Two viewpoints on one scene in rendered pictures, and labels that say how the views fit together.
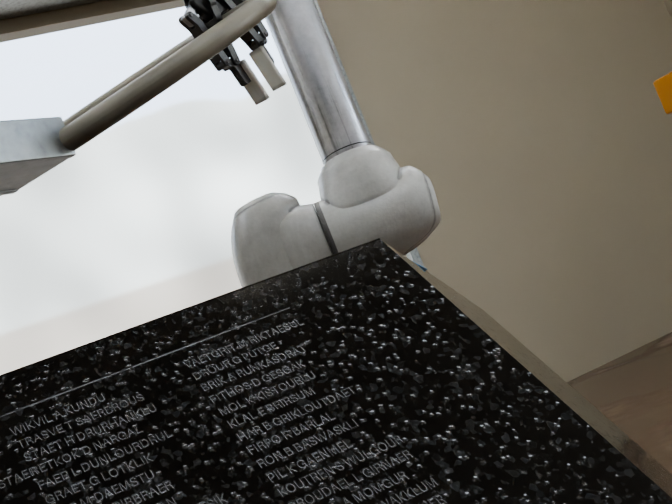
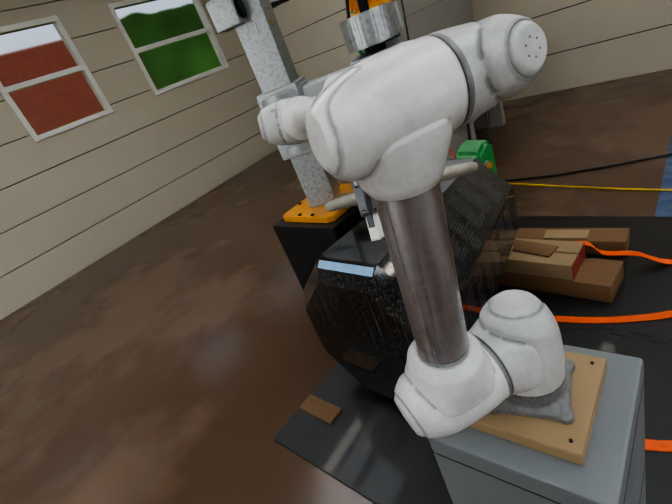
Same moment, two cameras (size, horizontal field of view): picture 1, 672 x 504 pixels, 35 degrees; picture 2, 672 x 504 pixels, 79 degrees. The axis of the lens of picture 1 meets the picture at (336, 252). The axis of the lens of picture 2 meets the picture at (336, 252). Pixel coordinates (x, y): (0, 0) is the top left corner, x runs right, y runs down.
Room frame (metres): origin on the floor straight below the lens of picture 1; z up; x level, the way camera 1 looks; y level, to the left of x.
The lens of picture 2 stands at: (2.58, -0.35, 1.71)
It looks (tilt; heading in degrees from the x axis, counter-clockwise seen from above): 26 degrees down; 167
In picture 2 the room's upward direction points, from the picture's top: 22 degrees counter-clockwise
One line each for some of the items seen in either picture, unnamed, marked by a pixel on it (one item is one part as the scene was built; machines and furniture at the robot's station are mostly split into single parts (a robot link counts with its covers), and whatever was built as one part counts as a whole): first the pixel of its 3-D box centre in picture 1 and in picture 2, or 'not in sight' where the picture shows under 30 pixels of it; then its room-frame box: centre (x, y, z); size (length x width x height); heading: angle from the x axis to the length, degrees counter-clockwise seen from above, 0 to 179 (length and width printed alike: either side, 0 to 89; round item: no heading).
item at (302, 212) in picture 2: not in sight; (327, 201); (-0.04, 0.34, 0.76); 0.49 x 0.49 x 0.05; 27
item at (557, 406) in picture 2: not in sight; (530, 373); (1.98, 0.12, 0.86); 0.22 x 0.18 x 0.06; 130
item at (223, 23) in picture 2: not in sight; (228, 12); (0.02, 0.20, 2.00); 0.20 x 0.18 x 0.15; 27
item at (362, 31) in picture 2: not in sight; (375, 28); (0.59, 0.72, 1.66); 0.96 x 0.25 x 0.17; 148
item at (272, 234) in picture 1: (280, 252); (517, 339); (1.99, 0.10, 1.00); 0.18 x 0.16 x 0.22; 90
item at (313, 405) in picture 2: not in sight; (320, 408); (0.84, -0.36, 0.02); 0.25 x 0.10 x 0.01; 26
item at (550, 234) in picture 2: not in sight; (566, 234); (0.78, 1.53, 0.12); 0.25 x 0.10 x 0.01; 31
